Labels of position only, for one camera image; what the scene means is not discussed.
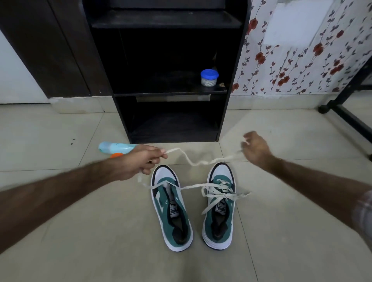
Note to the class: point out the person's right hand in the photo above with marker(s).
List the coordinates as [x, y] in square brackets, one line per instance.
[257, 149]

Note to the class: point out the person's left hand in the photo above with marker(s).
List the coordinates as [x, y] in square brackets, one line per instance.
[132, 164]

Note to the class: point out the person's right fingers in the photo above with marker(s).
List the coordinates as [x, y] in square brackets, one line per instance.
[247, 142]

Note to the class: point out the person's left fingers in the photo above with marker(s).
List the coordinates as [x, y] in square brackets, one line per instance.
[154, 154]

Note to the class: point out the white shoelace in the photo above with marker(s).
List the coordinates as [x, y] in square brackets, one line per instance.
[189, 161]
[216, 193]

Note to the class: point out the person's right forearm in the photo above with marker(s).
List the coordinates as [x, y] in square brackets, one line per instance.
[314, 186]

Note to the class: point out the person's left forearm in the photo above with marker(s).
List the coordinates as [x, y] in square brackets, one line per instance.
[58, 194]

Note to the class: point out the black wooden shelf unit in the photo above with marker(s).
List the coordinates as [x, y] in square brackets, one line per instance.
[174, 127]

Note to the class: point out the light blue orange cap bottle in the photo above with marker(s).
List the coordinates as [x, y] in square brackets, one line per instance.
[116, 147]

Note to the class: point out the teal and white sneaker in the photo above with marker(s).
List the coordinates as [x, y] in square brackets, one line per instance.
[162, 203]
[218, 229]

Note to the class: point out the tied white shoelace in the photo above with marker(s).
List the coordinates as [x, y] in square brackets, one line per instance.
[216, 193]

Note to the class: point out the blue lid plastic jar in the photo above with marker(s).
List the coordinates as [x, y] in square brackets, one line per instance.
[209, 77]

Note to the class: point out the dark brown wooden cabinet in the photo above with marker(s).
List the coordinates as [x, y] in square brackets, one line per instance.
[49, 46]

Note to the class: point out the black metal stand frame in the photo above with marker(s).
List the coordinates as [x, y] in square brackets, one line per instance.
[350, 118]

